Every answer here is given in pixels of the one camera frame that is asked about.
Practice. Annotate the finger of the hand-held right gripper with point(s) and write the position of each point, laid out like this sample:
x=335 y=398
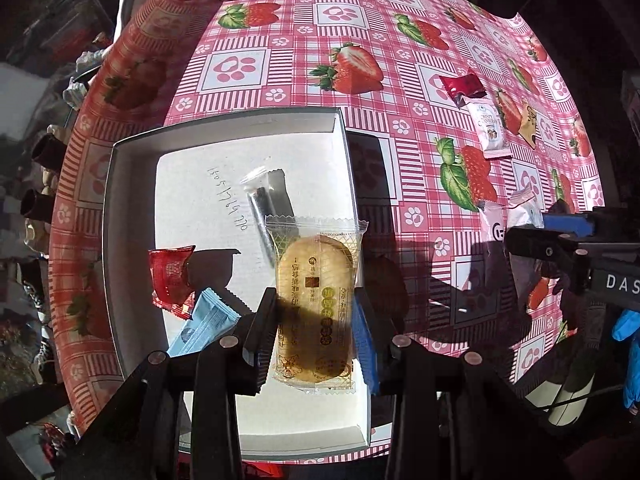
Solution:
x=565 y=223
x=540 y=246

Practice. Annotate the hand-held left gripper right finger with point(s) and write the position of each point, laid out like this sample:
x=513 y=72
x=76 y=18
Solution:
x=366 y=345

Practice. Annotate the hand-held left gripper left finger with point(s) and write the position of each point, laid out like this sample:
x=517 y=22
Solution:
x=260 y=330

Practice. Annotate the white packet with reddish print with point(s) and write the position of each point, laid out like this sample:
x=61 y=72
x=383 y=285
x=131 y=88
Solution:
x=524 y=210

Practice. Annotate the pale pink snack packet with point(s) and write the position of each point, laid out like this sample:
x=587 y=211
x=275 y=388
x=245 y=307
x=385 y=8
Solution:
x=495 y=225

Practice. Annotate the light blue snack packet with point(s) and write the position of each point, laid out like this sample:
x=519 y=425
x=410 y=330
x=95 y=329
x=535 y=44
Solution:
x=205 y=320

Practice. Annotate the yellow cookie packet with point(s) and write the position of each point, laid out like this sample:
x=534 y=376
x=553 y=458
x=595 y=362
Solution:
x=312 y=280

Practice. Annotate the gold brown snack packet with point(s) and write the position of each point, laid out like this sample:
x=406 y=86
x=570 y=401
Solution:
x=529 y=125

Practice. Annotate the small red candy packet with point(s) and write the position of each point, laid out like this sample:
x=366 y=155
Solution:
x=170 y=275

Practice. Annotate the white biscuit packet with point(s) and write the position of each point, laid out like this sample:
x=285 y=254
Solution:
x=487 y=127

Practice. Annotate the clear packet with dark stick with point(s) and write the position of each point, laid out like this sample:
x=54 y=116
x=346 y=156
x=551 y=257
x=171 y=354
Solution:
x=260 y=200

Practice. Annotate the white cardboard box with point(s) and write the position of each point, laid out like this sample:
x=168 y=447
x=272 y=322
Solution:
x=210 y=200

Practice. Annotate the red packet with dark print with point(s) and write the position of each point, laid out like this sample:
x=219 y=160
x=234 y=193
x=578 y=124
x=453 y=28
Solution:
x=460 y=85

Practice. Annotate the person's right hand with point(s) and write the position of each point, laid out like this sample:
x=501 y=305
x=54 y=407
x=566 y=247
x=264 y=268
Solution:
x=632 y=330

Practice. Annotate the white cylinder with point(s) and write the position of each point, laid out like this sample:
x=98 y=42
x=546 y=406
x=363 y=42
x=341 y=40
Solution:
x=582 y=370

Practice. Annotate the strawberry print tablecloth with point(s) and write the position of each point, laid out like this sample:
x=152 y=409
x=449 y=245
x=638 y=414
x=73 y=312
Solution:
x=310 y=85

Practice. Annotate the brown fuzzy boot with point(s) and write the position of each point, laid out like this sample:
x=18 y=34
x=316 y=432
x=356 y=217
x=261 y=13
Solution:
x=35 y=205
x=42 y=152

